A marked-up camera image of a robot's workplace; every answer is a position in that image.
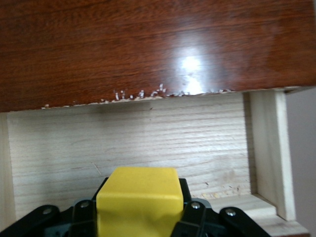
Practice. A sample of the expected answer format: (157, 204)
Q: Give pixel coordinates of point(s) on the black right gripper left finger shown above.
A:
(79, 219)

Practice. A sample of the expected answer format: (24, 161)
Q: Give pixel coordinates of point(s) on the brown table cover sheet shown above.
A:
(303, 148)

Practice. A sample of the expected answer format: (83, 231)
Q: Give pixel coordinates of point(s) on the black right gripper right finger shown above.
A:
(197, 219)

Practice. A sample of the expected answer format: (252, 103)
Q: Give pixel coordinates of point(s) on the yellow cube block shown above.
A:
(138, 202)

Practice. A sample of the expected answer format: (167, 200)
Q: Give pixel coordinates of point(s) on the dark brown wooden cabinet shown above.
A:
(123, 49)

